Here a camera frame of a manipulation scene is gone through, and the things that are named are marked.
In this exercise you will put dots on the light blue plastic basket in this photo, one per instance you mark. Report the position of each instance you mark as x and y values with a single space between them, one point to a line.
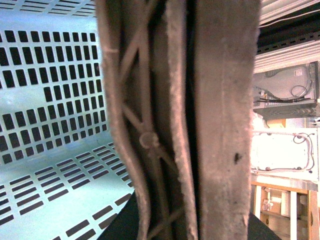
126 119

